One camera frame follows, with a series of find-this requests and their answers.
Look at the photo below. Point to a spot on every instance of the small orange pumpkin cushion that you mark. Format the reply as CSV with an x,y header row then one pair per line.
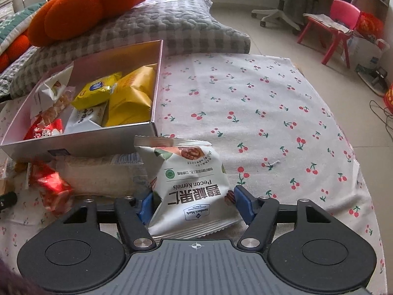
x,y
15,47

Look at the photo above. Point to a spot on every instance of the pink child chair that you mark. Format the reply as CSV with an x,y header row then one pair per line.
x,y
345,10

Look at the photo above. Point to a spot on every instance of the silver white snack packet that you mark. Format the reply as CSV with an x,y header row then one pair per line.
x,y
83,118

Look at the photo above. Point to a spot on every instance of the large orange pumpkin cushion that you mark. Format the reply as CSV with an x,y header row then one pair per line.
x,y
92,6

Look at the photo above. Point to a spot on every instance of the red snack packet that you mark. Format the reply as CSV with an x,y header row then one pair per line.
x,y
43,130

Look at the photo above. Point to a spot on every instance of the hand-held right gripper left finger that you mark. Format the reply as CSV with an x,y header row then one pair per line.
x,y
143,210

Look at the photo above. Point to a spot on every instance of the pink wafer packet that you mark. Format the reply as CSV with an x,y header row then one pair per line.
x,y
56,107

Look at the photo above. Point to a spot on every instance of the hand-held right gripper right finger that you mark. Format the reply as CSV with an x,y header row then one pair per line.
x,y
244,204

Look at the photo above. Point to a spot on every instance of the white bag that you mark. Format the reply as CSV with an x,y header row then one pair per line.
x,y
365,52

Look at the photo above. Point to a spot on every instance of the large plain yellow packet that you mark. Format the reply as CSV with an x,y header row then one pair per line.
x,y
132,98

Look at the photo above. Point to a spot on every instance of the grey checked pillow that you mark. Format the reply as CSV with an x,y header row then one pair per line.
x,y
184,27

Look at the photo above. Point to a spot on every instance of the cherry print cloth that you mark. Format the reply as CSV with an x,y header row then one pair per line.
x,y
261,98

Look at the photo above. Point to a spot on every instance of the white nut packet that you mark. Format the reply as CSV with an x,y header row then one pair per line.
x,y
187,190

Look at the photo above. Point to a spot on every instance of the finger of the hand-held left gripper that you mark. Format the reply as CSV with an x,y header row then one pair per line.
x,y
6,201

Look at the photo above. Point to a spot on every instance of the yellow packet with blue label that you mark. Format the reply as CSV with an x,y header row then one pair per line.
x,y
92,90

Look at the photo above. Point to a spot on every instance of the dark green device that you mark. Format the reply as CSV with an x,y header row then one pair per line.
x,y
379,73

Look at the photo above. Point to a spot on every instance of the white cardboard box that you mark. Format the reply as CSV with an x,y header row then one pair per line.
x,y
92,143

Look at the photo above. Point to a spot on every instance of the newspaper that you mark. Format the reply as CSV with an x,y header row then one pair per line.
x,y
328,23

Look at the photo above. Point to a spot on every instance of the small shiny red packet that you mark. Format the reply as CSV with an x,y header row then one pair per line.
x,y
52,187

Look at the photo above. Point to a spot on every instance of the grey checked blanket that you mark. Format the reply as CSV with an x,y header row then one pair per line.
x,y
9,83

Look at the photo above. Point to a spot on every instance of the dark purple clothing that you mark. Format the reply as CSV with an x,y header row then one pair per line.
x,y
15,279

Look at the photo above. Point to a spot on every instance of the red yellow bag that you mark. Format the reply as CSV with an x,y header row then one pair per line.
x,y
389,98

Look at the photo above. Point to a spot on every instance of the green snowflake pillow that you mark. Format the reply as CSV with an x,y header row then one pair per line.
x,y
15,21

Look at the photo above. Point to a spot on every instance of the translucent beige cracker packet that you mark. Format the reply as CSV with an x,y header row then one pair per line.
x,y
95,175

